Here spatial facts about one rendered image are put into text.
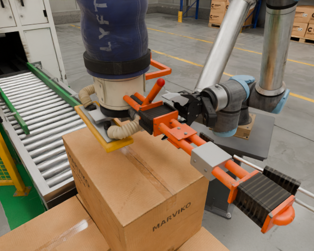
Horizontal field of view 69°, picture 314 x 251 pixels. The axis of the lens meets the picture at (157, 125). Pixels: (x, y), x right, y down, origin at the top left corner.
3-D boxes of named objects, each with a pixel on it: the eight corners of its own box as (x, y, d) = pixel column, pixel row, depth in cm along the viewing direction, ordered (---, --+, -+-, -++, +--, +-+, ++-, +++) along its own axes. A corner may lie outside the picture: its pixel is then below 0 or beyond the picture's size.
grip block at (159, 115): (137, 124, 70) (136, 107, 66) (163, 115, 74) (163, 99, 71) (152, 138, 64) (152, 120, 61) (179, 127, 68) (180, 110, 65)
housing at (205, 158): (188, 164, 55) (190, 150, 53) (208, 154, 58) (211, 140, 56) (209, 182, 50) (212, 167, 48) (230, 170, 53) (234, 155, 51)
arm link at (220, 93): (225, 113, 78) (230, 87, 73) (215, 117, 76) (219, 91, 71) (206, 103, 84) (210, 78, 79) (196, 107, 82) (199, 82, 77)
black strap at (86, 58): (76, 60, 82) (74, 49, 80) (132, 50, 93) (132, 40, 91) (100, 80, 66) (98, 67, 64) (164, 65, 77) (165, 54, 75)
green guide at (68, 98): (28, 68, 303) (26, 62, 298) (36, 66, 308) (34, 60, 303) (81, 115, 202) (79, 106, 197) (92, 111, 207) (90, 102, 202)
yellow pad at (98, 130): (74, 110, 97) (72, 99, 94) (96, 104, 101) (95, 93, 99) (106, 154, 73) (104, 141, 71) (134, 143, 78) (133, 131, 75)
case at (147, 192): (77, 191, 132) (61, 135, 110) (135, 163, 152) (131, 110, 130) (131, 285, 92) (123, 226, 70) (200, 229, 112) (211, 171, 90)
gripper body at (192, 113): (169, 114, 77) (196, 104, 82) (186, 125, 71) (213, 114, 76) (170, 93, 73) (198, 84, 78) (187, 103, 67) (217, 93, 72)
